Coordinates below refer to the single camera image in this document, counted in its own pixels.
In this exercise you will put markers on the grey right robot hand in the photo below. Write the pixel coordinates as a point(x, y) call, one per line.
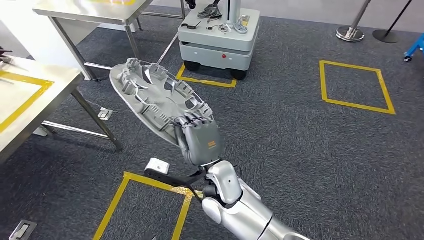
point(202, 142)

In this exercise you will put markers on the small metal parts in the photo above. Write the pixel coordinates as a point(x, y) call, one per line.
point(220, 28)

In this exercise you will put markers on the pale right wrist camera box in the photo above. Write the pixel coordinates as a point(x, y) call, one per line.
point(158, 165)

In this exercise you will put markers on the grey mobile robot base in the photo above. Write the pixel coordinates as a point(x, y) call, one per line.
point(215, 49)

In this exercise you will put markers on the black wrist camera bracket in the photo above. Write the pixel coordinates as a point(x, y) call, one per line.
point(172, 181)

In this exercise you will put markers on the yellow tape on table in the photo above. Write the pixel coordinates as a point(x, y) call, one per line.
point(112, 1)

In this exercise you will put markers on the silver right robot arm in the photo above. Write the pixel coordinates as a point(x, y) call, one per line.
point(245, 212)

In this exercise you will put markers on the yellow tape on workbench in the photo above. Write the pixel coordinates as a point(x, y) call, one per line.
point(26, 77)

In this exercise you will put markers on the grey floor socket box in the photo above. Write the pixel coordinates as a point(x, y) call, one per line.
point(105, 114)
point(23, 230)
point(41, 131)

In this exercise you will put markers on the tangled metal parts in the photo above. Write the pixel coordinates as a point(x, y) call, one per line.
point(208, 11)

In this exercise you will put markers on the yellow floor tape square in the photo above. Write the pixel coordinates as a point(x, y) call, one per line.
point(205, 82)
point(149, 180)

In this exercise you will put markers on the chrome stanchion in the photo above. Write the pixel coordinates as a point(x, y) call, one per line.
point(349, 33)

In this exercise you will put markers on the steel workbench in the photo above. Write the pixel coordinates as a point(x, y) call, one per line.
point(59, 74)

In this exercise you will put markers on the grey wheel hubcap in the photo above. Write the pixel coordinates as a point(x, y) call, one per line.
point(152, 96)

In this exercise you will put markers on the steel table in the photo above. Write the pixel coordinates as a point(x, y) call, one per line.
point(82, 10)

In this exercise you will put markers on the black stanchion with round base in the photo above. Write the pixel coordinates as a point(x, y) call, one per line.
point(386, 35)

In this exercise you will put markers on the black hand tool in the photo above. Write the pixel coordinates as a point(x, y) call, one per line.
point(190, 25)

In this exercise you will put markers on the silver metal bracket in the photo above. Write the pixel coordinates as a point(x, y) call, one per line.
point(240, 28)

